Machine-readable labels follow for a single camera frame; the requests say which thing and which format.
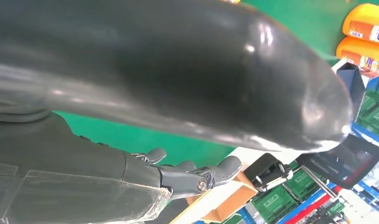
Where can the tablet in blue case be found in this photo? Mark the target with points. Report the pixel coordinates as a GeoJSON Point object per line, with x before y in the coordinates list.
{"type": "Point", "coordinates": [340, 160]}

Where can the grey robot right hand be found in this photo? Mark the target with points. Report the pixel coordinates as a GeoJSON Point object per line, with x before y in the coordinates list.
{"type": "Point", "coordinates": [68, 173]}

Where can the black tool case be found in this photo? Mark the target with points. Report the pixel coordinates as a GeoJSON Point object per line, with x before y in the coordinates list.
{"type": "Point", "coordinates": [266, 171]}

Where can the cardboard box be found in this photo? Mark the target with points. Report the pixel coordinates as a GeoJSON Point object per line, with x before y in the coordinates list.
{"type": "Point", "coordinates": [235, 201]}

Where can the red bar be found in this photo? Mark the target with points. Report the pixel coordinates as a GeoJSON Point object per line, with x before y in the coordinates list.
{"type": "Point", "coordinates": [309, 208]}

